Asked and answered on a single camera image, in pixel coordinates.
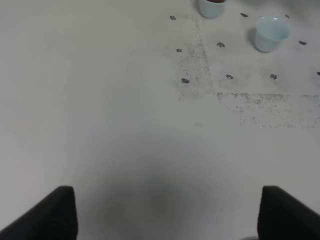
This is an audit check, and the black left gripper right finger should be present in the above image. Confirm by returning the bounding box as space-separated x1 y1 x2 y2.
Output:
257 186 320 240

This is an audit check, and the far light blue teacup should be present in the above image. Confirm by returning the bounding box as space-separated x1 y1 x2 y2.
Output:
198 0 228 19

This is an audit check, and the light blue teacup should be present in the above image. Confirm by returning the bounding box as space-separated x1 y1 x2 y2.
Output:
198 0 228 19
254 16 290 53

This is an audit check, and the near light blue teacup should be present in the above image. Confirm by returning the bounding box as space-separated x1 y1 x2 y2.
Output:
254 16 290 53

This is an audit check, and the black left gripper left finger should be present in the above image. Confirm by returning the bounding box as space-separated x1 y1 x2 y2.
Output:
0 186 78 240

